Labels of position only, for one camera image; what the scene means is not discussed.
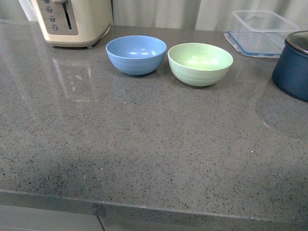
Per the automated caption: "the blue bowl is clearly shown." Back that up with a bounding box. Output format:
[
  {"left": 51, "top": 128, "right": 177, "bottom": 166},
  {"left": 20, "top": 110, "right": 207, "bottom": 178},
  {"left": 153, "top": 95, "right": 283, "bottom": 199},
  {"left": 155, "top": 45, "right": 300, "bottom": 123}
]
[{"left": 105, "top": 36, "right": 167, "bottom": 76}]

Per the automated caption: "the green bowl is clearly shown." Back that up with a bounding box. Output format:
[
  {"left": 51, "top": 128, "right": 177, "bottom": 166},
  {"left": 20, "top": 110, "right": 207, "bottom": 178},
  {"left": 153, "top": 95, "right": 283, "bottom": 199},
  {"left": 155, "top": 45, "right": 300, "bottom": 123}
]
[{"left": 167, "top": 43, "right": 233, "bottom": 87}]

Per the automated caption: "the white curtain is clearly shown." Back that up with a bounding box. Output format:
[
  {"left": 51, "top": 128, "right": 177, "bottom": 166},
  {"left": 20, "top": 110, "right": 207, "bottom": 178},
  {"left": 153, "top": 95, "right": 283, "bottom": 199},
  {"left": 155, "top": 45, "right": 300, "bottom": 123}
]
[{"left": 0, "top": 0, "right": 308, "bottom": 33}]

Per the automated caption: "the cream toaster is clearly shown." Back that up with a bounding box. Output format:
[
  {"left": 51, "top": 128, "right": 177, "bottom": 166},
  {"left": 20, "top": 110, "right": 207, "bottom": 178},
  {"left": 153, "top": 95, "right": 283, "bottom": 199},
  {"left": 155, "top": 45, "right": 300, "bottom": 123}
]
[{"left": 31, "top": 0, "right": 113, "bottom": 48}]

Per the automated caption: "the clear plastic container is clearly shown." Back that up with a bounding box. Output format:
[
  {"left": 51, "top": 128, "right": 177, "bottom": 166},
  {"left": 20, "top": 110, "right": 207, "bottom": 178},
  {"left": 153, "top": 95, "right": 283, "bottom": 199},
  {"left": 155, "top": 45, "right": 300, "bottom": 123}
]
[{"left": 224, "top": 10, "right": 300, "bottom": 58}]

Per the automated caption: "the blue saucepan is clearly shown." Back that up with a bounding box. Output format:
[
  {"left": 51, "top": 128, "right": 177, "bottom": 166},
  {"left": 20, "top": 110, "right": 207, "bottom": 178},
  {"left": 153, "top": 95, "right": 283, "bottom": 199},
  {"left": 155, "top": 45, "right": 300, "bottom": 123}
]
[{"left": 272, "top": 41, "right": 308, "bottom": 102}]

